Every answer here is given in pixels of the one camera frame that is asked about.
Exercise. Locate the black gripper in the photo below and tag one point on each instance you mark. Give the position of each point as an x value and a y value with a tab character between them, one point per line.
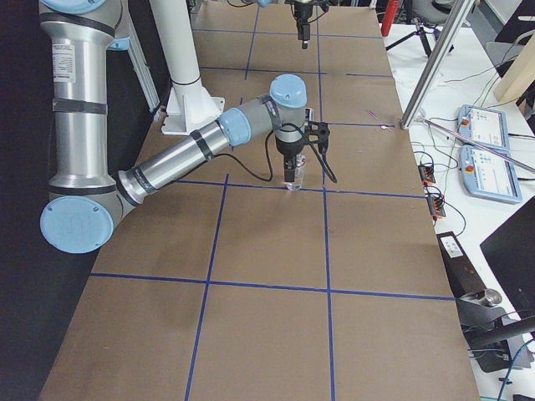
287	149
303	17

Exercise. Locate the clear glass sauce bottle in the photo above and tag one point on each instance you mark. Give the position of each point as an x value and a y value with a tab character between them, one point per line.
299	175

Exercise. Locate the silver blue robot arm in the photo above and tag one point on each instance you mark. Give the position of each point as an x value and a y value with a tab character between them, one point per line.
97	182
263	4

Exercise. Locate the silver digital kitchen scale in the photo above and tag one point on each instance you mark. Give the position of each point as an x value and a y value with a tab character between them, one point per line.
308	114

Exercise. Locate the red cylinder tube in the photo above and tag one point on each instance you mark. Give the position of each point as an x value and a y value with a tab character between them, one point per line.
389	17

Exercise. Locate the orange black connector strip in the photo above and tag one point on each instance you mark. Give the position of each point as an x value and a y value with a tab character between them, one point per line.
434	197

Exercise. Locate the lower blue teach pendant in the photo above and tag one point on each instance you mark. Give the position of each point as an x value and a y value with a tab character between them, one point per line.
488	176

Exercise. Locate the blue teach pendant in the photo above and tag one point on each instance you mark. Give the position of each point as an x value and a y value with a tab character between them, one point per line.
488	176
483	125

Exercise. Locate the upper blue teach pendant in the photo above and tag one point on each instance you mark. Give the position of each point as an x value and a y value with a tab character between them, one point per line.
483	125

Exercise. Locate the wooden beam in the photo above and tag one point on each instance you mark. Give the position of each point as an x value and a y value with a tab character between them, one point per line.
520	75

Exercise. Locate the black monitor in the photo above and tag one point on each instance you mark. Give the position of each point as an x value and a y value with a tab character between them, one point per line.
509	252

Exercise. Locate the black bar with clamp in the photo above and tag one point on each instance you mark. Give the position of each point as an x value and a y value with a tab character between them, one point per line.
484	322

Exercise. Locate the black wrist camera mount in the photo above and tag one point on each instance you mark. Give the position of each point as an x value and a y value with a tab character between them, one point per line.
317	133

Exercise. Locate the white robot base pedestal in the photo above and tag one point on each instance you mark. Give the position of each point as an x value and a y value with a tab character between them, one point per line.
190	106

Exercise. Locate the aluminium frame post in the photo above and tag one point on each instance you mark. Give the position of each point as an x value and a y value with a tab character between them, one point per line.
454	22

